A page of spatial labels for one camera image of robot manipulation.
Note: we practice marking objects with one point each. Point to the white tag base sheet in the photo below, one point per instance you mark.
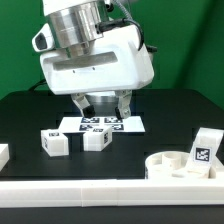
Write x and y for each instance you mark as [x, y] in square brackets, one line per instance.
[132, 124]

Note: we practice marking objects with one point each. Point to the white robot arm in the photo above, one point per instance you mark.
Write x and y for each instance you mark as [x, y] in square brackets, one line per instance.
[84, 51]

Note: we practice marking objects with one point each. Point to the white block at left edge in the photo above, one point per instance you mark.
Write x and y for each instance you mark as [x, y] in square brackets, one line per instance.
[4, 155]

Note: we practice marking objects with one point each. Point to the white L-shaped obstacle frame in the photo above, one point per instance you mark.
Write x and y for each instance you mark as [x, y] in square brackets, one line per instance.
[112, 192]

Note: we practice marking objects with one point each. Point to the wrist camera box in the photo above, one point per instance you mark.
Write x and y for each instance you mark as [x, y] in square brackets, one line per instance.
[43, 40]

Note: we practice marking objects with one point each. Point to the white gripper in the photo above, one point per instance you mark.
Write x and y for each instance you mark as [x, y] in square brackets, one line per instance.
[114, 63]

